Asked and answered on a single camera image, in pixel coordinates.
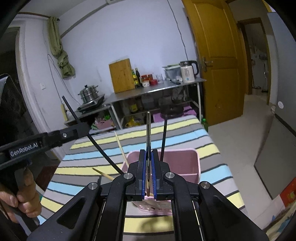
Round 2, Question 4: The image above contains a clear plastic storage box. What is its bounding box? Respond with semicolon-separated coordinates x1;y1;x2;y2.
163;64;182;80

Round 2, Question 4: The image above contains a black thin chopstick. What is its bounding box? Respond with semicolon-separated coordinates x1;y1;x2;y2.
159;118;168;161

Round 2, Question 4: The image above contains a white electric kettle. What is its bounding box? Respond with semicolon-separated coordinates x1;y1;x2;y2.
180;60;199;82

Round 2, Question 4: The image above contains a green hanging cloth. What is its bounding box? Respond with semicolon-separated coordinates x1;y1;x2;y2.
48;16;75;78

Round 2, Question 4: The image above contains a silver refrigerator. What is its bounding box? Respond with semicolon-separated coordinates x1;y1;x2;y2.
254;12;295;199

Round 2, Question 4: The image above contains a yellow wooden door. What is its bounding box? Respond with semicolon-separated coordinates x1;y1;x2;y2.
183;1;245;126

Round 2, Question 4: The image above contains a wooden cutting board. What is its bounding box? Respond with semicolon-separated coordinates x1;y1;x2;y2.
109;58;135;93

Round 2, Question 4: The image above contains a black steel-tipped chopstick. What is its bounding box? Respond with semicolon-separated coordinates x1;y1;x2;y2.
146;111;151;197

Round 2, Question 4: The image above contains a cream plastic chopstick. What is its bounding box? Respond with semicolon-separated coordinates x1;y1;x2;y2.
92;167;114;181

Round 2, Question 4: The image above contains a pink small basket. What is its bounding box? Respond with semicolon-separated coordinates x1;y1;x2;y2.
95;119;115;130

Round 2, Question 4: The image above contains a low wooden side shelf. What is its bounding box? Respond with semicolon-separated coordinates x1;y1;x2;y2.
74;105;116;134

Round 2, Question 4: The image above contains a red sauce jar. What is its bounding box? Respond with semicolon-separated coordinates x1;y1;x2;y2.
141;75;150;87

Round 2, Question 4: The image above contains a white power strip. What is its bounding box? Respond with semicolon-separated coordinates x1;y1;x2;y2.
61;104;68;121

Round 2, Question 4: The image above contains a stainless steamer pot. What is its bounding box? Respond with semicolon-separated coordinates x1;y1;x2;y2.
78;85;99;104

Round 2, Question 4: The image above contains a black frying pan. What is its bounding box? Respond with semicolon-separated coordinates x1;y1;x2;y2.
161;105;184;120

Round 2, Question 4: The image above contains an induction cooker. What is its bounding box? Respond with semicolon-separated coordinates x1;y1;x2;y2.
76;94;105;113

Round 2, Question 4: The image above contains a striped tablecloth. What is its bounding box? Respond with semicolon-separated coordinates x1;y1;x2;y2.
38;115;245;240

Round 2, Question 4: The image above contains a person left hand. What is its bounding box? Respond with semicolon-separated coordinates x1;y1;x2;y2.
1;168;42;223

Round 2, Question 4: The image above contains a pink utensil holder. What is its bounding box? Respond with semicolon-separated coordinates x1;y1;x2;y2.
132;148;201;215

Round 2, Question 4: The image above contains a steel kitchen shelf table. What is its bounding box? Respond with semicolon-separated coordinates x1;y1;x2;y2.
104;77;207;130

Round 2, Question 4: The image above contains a light wooden chopstick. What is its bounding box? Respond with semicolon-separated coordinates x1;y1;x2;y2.
114;131;129;168

